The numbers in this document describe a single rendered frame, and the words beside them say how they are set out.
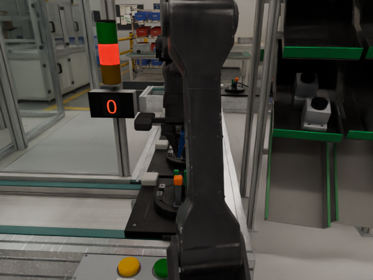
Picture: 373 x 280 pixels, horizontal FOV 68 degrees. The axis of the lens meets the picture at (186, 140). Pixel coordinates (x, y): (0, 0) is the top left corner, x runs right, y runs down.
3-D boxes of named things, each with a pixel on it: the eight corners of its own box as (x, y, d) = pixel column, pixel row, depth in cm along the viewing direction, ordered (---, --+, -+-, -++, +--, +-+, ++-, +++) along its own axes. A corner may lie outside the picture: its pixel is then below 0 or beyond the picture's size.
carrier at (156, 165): (221, 182, 87) (223, 145, 82) (145, 180, 88) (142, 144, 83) (218, 150, 109) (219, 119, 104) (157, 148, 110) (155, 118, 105)
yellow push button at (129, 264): (136, 280, 54) (136, 273, 53) (116, 279, 54) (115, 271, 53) (141, 264, 57) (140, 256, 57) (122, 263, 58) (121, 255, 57)
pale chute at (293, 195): (324, 229, 62) (331, 227, 58) (263, 220, 65) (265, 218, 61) (322, 116, 72) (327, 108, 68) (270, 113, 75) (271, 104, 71)
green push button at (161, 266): (173, 282, 53) (172, 274, 52) (152, 281, 53) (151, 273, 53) (175, 265, 57) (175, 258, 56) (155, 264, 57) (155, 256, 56)
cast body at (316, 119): (323, 139, 56) (333, 113, 51) (300, 136, 58) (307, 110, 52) (322, 111, 62) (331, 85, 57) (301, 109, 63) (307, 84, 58)
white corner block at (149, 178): (156, 191, 82) (156, 179, 81) (141, 191, 83) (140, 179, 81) (159, 183, 87) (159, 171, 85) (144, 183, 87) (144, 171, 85)
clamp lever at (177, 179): (182, 206, 67) (181, 179, 64) (174, 206, 67) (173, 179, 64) (182, 198, 71) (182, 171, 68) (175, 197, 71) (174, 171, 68)
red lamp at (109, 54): (116, 65, 70) (114, 44, 69) (97, 64, 71) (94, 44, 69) (121, 62, 75) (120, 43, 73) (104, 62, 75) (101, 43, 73)
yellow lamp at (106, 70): (118, 84, 72) (116, 65, 70) (99, 84, 73) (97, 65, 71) (123, 81, 77) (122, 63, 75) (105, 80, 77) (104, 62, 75)
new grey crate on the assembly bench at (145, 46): (146, 53, 583) (145, 44, 576) (132, 53, 585) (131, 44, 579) (150, 51, 619) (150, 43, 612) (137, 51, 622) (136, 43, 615)
